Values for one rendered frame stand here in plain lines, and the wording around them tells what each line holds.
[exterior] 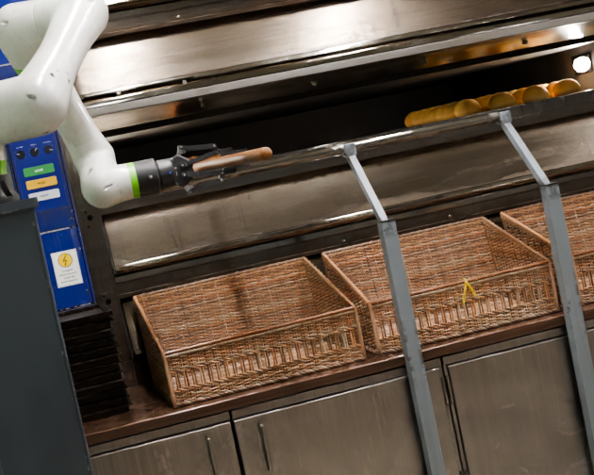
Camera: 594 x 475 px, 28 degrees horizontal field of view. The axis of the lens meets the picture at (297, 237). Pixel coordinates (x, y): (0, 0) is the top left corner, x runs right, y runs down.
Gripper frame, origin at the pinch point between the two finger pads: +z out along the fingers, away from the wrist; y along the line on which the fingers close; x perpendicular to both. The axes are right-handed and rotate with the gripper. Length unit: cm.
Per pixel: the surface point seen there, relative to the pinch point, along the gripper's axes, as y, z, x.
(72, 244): 15, -44, -54
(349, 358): 60, 21, -8
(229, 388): 60, -13, -8
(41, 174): -7, -48, -54
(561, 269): 48, 83, 3
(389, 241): 29.8, 36.0, 2.9
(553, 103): 3, 119, -57
